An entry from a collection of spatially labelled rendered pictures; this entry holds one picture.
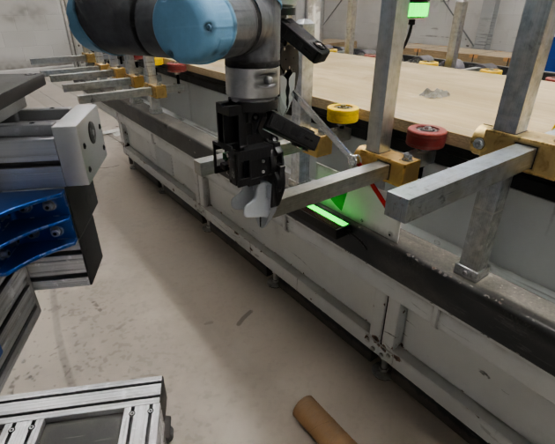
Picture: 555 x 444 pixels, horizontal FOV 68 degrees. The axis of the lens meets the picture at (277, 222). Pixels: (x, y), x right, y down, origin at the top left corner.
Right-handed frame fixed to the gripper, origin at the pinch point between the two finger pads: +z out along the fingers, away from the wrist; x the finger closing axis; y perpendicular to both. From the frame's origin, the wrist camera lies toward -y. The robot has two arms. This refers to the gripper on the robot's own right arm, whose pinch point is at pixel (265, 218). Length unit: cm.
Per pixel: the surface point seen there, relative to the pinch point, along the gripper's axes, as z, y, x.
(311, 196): -2.5, -8.6, 1.6
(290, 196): -3.6, -3.9, 1.5
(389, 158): -5.0, -29.4, 0.9
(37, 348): 83, 38, -94
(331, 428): 74, -23, -1
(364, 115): -7, -46, -21
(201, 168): -1.6, -0.4, -23.5
